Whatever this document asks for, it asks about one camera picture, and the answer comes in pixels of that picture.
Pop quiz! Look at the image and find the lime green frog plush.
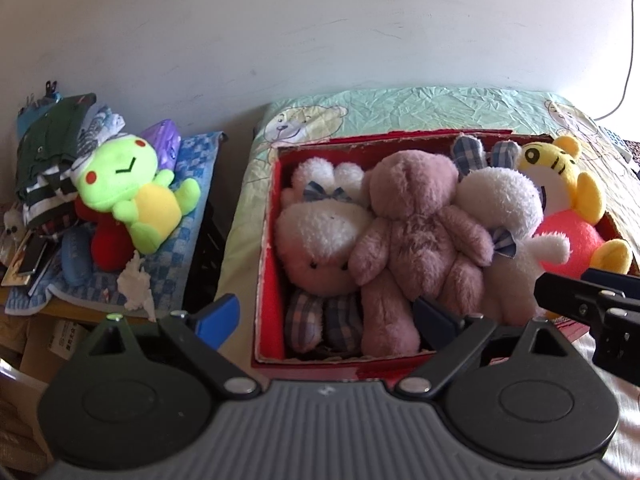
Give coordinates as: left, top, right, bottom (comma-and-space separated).
75, 134, 202, 255

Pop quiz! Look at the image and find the purple patterned pouch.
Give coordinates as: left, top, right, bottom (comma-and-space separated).
140, 119, 182, 181

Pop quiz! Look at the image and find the yellow tiger plush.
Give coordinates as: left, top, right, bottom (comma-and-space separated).
517, 135, 633, 281

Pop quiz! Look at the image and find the dark patterned cloth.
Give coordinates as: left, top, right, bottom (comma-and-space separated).
595, 124, 640, 181

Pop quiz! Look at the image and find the blue item with black clip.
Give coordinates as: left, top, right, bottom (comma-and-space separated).
17, 80, 63, 128

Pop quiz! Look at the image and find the crumpled white tissue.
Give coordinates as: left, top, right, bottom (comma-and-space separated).
116, 250, 157, 323

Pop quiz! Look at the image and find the red cardboard box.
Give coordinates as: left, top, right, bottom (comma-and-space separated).
251, 129, 640, 382

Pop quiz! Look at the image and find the white plush bunny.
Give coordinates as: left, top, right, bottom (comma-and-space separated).
450, 135, 571, 326
275, 157, 373, 353

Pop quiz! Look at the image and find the blue checked towel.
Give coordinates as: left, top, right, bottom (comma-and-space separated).
5, 131, 226, 318

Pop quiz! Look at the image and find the thin grey wall cable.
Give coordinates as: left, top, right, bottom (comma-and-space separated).
595, 25, 637, 121

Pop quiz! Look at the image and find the dark green garment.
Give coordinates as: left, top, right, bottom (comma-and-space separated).
15, 92, 97, 196

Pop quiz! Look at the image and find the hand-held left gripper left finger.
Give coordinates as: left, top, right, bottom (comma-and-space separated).
70, 294, 263, 401

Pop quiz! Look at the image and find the mauve pink bear plush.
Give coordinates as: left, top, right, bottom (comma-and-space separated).
348, 150, 493, 356

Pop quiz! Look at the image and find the black rectangular device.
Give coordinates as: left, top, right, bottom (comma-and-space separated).
15, 232, 51, 277

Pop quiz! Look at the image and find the black white striped garment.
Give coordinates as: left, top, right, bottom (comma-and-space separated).
22, 160, 81, 228

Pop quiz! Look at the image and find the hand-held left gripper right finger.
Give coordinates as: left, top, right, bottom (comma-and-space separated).
396, 296, 583, 401

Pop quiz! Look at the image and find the red plush toy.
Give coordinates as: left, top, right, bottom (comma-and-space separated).
75, 195, 136, 272

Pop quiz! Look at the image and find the blue white patterned cloth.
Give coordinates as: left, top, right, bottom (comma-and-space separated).
77, 105, 127, 161

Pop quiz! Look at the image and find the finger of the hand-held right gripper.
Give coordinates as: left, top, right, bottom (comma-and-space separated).
582, 268, 640, 298
534, 272, 619, 322

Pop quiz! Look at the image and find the bear printed green bedsheet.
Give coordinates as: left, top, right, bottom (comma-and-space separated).
220, 85, 640, 480

